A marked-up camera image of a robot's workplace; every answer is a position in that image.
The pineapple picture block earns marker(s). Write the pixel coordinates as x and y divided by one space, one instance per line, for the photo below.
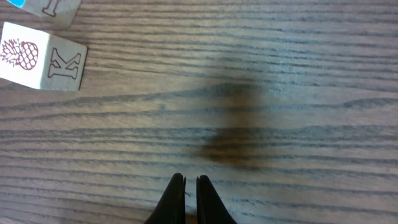
41 60

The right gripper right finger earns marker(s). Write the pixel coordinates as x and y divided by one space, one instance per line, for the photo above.
210 208

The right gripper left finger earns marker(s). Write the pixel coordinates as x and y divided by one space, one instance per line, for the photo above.
171 206

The blue letter H block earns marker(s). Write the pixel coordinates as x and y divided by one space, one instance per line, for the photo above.
60 12

